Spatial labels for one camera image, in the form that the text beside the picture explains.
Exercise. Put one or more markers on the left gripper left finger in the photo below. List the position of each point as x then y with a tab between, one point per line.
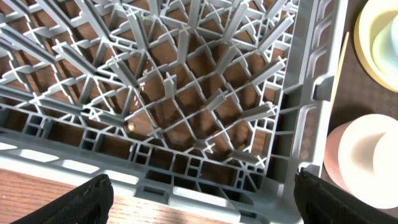
87	203

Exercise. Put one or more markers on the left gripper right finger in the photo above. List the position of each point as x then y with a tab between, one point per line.
320	202

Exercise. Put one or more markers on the yellow plate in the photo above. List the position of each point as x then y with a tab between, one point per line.
373	17

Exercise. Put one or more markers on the light blue bowl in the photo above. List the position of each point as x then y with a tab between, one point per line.
385	49

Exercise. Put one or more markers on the white pink bowl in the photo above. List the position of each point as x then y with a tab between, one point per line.
361	158

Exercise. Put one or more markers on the dark brown serving tray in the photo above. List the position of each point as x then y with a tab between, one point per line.
358	95

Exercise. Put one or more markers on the grey plastic dish rack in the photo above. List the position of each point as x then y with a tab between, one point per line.
208	107

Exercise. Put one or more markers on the left wooden chopstick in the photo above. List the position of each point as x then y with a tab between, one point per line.
339	68

